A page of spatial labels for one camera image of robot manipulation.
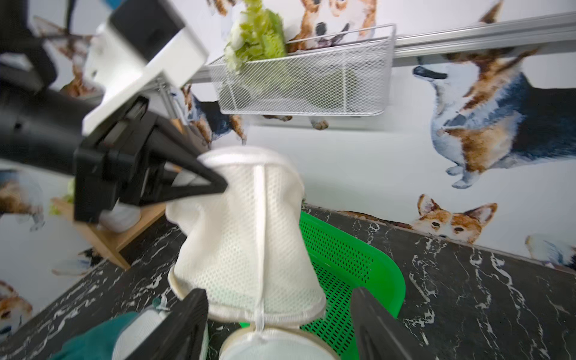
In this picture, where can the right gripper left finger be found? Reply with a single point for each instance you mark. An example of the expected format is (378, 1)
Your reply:
(187, 320)

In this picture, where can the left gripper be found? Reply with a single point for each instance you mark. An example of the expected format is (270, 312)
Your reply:
(133, 157)

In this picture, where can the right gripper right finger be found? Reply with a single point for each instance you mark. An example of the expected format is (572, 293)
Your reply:
(378, 335)

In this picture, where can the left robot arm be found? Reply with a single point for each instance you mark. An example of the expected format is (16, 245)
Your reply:
(39, 127)

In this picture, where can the green work glove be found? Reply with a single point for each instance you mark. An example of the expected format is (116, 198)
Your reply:
(98, 342)

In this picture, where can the green plastic basket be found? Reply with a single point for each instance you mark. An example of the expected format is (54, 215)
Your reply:
(343, 263)

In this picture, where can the wooden shelf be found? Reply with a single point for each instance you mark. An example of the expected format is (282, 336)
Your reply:
(105, 245)

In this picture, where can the potted orange flowers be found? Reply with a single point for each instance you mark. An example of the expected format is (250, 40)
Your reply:
(108, 211)

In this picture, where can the white artificial flowers with fern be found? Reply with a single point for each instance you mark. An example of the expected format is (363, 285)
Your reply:
(258, 34)

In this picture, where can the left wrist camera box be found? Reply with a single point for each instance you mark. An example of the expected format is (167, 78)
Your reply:
(138, 43)

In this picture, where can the white wire wall basket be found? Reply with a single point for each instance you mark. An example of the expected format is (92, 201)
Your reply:
(351, 79)

